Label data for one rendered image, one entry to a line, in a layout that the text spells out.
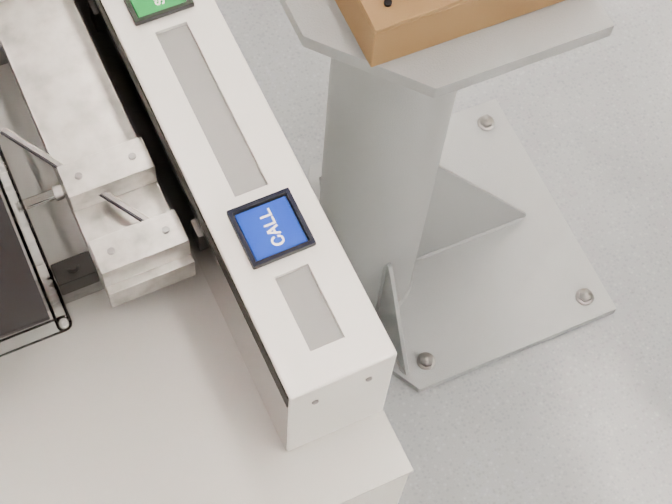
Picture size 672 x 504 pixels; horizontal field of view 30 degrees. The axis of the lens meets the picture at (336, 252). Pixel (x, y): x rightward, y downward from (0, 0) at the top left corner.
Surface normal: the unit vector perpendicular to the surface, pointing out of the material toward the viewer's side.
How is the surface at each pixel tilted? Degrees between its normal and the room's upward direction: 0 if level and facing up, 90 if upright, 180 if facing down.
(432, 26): 90
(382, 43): 90
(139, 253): 0
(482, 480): 0
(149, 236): 0
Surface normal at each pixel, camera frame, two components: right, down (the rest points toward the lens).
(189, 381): 0.05, -0.44
